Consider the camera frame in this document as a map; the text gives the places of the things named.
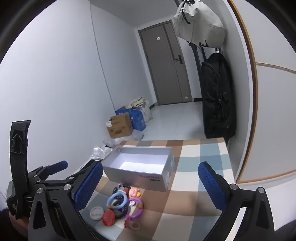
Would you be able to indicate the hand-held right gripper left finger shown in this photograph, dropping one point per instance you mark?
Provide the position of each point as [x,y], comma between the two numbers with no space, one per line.
[89,185]

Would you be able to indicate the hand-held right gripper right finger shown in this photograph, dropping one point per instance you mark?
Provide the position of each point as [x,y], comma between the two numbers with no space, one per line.
[211,185]

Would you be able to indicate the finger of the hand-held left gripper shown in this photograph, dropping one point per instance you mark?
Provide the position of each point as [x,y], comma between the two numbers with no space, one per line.
[59,165]

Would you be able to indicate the red round pendant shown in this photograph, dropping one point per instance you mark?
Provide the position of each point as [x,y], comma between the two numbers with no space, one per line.
[108,218]

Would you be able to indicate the grey cardboard box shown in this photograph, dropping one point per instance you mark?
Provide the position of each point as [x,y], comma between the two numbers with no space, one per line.
[148,178]

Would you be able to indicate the person's left forearm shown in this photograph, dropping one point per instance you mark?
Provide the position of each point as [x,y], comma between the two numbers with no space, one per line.
[16,223]

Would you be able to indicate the white round disc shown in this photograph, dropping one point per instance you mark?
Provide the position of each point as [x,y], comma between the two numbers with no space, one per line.
[96,213]

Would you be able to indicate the checkered tablecloth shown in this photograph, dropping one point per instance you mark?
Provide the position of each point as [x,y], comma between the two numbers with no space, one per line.
[192,162]

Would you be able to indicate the clear plastic packaging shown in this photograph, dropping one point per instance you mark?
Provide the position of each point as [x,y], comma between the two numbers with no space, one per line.
[99,151]
[136,134]

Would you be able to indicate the pink pig charm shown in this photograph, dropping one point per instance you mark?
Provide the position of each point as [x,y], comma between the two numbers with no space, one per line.
[134,191]

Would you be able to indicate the clear pink trinket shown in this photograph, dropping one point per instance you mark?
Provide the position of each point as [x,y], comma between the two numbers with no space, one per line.
[129,223]

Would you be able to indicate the brown cardboard box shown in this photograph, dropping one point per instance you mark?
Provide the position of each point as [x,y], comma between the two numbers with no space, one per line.
[119,127]

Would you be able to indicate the blue cardboard box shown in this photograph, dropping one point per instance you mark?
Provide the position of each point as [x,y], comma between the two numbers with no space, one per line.
[138,120]
[120,110]

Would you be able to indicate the black hanging bag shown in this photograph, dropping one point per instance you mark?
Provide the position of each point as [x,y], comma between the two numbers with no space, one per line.
[217,97]

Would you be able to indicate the white wood-trimmed wardrobe panel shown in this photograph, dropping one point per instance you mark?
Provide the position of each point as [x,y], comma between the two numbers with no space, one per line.
[272,115]

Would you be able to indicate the beige cloth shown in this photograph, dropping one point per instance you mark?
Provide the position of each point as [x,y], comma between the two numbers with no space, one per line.
[137,102]

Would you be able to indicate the grey door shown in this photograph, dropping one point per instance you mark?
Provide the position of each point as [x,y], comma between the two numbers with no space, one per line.
[161,69]

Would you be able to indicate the black coat rack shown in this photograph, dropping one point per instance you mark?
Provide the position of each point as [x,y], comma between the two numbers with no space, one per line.
[196,58]

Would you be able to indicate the grey backpack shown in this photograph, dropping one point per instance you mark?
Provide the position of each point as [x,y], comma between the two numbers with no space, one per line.
[198,25]

